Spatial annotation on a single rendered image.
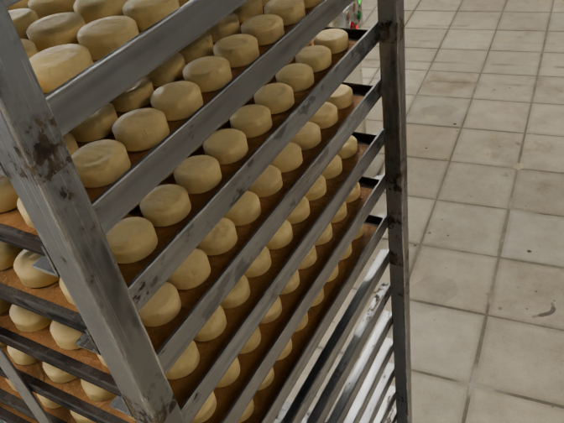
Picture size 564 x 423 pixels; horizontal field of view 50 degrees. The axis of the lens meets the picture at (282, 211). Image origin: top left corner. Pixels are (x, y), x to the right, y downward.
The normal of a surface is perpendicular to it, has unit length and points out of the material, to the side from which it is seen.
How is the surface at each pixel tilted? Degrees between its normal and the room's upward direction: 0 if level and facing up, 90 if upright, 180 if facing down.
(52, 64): 0
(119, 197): 90
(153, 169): 90
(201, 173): 0
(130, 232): 0
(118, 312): 90
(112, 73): 90
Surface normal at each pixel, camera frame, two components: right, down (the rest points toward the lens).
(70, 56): -0.15, -0.77
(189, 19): 0.87, 0.20
